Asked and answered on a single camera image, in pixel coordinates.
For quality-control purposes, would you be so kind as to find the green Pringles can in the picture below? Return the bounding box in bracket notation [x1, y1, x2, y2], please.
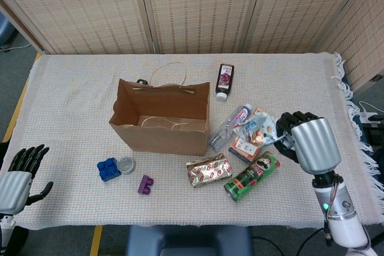
[223, 150, 282, 203]

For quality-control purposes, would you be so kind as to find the blue toy building brick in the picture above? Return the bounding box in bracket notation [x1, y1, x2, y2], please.
[97, 157, 122, 182]

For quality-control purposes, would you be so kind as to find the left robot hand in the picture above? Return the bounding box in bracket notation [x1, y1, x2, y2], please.
[0, 144, 54, 215]

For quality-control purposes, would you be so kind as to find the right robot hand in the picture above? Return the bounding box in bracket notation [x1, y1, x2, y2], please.
[275, 111, 342, 175]

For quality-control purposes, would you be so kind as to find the bamboo folding screen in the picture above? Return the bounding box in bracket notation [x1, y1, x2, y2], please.
[0, 0, 384, 92]

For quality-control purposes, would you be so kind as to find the orange biscuit box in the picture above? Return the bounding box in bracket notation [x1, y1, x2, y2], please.
[227, 135, 262, 164]

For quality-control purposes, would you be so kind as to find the white woven tablecloth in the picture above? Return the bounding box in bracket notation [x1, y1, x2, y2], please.
[1, 52, 384, 231]

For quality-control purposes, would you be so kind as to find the brown paper shopping bag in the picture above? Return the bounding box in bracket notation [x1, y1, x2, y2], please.
[108, 62, 211, 157]

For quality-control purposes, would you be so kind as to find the black equipment box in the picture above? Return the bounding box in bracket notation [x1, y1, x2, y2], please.
[361, 121, 384, 152]

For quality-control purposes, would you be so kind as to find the white power strip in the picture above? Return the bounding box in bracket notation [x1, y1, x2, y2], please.
[359, 111, 379, 124]

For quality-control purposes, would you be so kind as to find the light blue snack pouch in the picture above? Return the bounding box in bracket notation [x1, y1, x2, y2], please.
[232, 108, 284, 149]

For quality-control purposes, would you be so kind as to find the dark juice bottle white cap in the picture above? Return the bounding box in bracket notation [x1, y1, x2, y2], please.
[215, 63, 235, 101]

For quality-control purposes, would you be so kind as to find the blue chair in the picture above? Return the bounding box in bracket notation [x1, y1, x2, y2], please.
[0, 13, 16, 46]

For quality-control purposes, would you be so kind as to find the white floor cable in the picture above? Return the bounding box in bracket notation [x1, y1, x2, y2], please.
[0, 41, 32, 52]

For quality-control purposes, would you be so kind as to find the purple toy building brick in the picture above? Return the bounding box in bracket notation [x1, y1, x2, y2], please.
[137, 174, 155, 195]

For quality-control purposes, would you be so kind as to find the blue padded seat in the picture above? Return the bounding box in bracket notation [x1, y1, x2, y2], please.
[125, 225, 253, 256]

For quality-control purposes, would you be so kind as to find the gold foil snack packet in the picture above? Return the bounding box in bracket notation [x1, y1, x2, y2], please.
[185, 153, 233, 189]

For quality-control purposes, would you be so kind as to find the clear plastic water bottle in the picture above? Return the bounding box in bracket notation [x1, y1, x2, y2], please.
[208, 103, 253, 152]

